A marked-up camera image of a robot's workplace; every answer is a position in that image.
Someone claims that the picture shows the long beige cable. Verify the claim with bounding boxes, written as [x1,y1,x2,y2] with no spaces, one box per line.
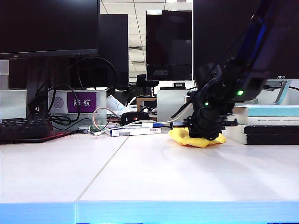
[92,109,191,138]

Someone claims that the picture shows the white adapter blue plug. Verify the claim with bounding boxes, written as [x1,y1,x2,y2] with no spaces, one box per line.
[141,122,163,129]

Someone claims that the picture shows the white spine book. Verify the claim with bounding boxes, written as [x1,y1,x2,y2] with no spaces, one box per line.
[225,116,299,126]

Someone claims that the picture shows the right black AOC monitor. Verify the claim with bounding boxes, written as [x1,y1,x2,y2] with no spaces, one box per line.
[192,0,299,81]

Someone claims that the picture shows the black aoc monitor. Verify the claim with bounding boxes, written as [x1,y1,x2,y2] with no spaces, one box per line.
[146,10,193,82]
[192,0,299,81]

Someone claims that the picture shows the teal spine book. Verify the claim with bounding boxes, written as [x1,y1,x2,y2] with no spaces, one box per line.
[232,104,299,118]

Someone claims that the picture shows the pinkish looped cable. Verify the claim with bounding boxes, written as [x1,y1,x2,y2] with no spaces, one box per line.
[93,107,117,132]

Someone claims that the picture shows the acrylic sign purple label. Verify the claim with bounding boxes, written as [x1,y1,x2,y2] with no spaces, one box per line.
[48,90,107,115]

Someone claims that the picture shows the grey desk partition panel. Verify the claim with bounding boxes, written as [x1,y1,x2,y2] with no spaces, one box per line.
[156,90,198,124]

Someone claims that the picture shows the plain black monitor back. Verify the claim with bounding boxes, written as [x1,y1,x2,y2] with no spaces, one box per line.
[98,14,129,89]

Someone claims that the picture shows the white printed package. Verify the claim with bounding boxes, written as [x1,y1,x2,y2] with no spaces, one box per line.
[106,95,128,113]

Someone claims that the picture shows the silver monitor stand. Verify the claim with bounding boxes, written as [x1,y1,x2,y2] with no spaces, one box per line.
[263,79,292,105]

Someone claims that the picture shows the black device red light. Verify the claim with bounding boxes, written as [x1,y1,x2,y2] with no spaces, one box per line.
[121,112,150,124]

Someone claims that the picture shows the black keyboard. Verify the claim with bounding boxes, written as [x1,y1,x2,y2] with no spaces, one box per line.
[0,118,53,140]

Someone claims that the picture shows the frosted desk partition panel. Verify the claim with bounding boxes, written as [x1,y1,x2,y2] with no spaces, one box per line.
[0,90,28,120]

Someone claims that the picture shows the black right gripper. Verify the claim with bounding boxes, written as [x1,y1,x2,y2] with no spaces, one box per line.
[171,105,239,141]

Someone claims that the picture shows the black office chair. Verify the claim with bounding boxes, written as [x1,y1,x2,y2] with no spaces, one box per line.
[136,74,159,96]

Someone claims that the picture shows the black desk mat red edge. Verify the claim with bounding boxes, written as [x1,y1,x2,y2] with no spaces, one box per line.
[0,130,76,144]

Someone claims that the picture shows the black stand cable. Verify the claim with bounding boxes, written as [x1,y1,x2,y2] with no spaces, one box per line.
[263,84,299,92]

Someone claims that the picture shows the black book white pages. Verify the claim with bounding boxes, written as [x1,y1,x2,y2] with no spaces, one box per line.
[224,130,299,146]
[223,125,299,135]

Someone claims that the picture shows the black looped cable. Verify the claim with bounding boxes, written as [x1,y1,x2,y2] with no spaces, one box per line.
[48,85,81,123]

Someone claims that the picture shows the white and blue box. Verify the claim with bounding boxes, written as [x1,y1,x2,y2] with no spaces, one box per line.
[109,127,163,138]

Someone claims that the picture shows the black arched cable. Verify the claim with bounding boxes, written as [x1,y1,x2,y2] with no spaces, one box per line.
[77,57,117,91]

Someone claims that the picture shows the yellow microfiber rag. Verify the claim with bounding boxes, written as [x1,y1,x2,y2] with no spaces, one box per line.
[168,127,227,149]

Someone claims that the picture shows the black monitor gold logo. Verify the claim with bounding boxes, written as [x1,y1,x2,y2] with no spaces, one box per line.
[0,0,100,60]

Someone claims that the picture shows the wooden frame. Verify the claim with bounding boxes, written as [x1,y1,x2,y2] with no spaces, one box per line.
[136,98,157,112]

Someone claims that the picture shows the dark grey monitor stand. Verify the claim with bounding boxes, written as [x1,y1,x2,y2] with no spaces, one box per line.
[26,58,51,122]

